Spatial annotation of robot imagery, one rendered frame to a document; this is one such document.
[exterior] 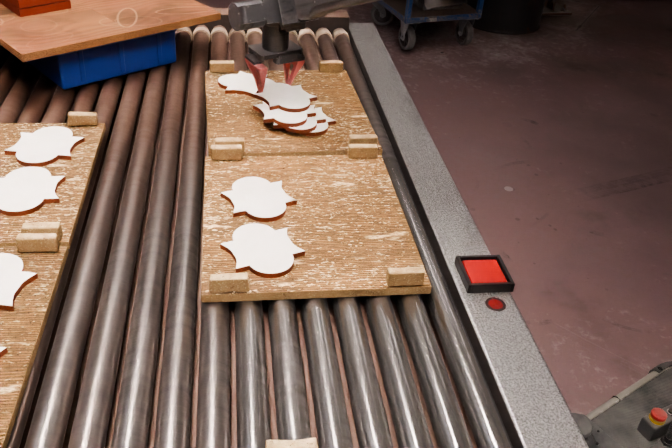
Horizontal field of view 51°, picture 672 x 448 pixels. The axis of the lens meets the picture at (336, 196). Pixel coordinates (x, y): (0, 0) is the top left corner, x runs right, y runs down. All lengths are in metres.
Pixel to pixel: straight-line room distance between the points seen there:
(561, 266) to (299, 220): 1.77
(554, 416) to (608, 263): 1.99
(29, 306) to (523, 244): 2.17
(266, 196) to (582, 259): 1.87
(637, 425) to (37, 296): 1.47
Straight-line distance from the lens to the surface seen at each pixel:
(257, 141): 1.46
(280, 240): 1.16
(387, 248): 1.18
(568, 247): 2.98
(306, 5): 1.41
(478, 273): 1.17
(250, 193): 1.27
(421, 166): 1.46
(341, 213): 1.25
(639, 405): 2.07
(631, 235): 3.17
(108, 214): 1.30
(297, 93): 1.58
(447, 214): 1.32
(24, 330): 1.06
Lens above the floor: 1.63
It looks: 33 degrees down
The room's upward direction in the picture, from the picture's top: 5 degrees clockwise
